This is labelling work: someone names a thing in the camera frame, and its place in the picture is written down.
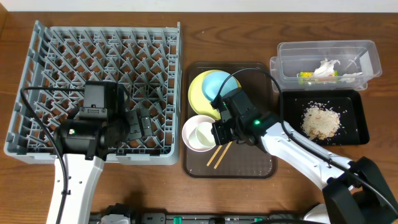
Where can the black tray bin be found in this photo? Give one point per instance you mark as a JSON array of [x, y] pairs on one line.
[[347, 102]]

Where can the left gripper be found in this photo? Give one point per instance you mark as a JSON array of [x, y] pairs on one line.
[[134, 125]]

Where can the left wooden chopstick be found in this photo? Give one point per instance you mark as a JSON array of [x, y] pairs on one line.
[[214, 155]]

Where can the dark brown serving tray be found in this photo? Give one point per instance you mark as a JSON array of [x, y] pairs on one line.
[[241, 161]]

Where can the clear plastic bin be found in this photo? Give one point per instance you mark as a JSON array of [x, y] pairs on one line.
[[359, 63]]

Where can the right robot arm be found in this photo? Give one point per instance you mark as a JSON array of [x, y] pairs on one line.
[[353, 191]]

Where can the wooden chopstick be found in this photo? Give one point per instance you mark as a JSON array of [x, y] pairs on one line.
[[222, 154], [214, 155]]

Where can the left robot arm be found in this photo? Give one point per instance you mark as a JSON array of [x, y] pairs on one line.
[[84, 139]]

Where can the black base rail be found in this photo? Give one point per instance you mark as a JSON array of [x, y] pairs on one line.
[[162, 217]]

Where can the green yellow snack wrapper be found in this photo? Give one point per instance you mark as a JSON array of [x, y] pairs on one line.
[[307, 78]]

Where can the light blue bowl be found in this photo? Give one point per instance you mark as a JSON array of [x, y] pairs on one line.
[[213, 81]]

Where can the yellow plate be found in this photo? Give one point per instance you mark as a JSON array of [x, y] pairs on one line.
[[197, 100]]

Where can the grey dishwasher rack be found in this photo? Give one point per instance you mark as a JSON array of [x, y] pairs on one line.
[[146, 60]]

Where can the right wooden chopstick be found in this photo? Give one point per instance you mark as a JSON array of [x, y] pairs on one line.
[[222, 154]]

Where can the white cup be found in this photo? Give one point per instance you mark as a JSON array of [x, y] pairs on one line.
[[201, 137]]

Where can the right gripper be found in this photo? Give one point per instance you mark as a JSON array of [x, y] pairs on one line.
[[222, 131]]

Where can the rice and food scraps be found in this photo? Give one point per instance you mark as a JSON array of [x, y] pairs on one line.
[[319, 122]]

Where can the white tissue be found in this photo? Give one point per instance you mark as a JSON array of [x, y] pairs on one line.
[[326, 68]]

